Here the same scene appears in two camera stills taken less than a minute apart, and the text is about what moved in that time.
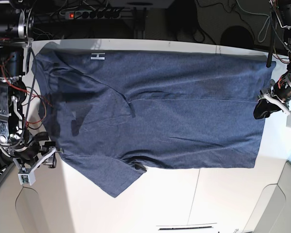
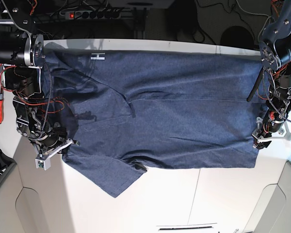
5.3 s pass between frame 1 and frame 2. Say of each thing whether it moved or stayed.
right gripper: moved
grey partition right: stayed
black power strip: stayed
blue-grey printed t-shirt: stayed
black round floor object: stayed
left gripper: moved
